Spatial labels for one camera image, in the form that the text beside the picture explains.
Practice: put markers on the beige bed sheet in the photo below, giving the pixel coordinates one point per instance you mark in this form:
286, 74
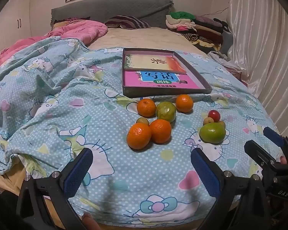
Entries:
139, 38

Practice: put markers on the white wardrobe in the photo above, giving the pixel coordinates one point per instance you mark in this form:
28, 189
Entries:
14, 21

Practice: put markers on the pink book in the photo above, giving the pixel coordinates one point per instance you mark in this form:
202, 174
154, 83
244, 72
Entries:
132, 79

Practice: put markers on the pink quilt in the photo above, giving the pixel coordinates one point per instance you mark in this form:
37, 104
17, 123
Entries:
74, 32

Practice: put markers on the person's right hand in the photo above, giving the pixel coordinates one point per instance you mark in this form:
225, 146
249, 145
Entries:
283, 160

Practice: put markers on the crumpled white cloth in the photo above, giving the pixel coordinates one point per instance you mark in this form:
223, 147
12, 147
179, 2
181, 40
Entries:
223, 61

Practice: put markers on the blue cartoon printed blanket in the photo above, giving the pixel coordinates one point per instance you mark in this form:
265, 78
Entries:
62, 100

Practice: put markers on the striped purple pillow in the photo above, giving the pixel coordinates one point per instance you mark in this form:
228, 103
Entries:
127, 21

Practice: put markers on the bright green citrus fruit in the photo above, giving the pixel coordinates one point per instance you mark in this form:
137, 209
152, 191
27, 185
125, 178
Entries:
212, 133

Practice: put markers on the tan bed base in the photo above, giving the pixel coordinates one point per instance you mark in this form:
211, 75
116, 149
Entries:
7, 182

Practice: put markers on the pile of folded clothes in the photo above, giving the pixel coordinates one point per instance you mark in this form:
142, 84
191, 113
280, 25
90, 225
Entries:
182, 15

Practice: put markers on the small red fruit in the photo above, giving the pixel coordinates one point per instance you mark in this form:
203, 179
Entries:
214, 115

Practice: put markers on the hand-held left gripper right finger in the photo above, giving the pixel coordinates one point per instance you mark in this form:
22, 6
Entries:
202, 170

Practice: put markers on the yellow-green citrus fruit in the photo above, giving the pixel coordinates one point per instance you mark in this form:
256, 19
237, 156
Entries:
166, 111

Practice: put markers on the person's left hand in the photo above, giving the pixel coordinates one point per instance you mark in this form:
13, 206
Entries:
91, 221

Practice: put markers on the white satin curtain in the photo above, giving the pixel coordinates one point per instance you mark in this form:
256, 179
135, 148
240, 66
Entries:
259, 40

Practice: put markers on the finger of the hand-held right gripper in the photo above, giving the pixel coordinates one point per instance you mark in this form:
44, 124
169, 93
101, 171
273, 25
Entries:
273, 136
256, 152

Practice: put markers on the orange and yellow book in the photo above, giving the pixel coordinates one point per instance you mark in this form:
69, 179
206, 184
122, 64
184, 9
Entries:
139, 61

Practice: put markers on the dark floral pillow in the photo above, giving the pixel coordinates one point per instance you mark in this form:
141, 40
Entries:
69, 20

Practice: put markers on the grey padded headboard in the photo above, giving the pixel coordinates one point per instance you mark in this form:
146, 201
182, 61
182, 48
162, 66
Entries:
110, 7

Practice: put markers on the orange tangerine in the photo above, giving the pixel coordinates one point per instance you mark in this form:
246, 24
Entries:
184, 103
146, 107
161, 131
139, 136

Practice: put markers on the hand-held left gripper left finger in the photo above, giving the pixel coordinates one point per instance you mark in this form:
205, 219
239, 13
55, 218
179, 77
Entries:
76, 171

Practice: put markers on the shallow grey cardboard box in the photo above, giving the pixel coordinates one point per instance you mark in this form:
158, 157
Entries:
158, 94

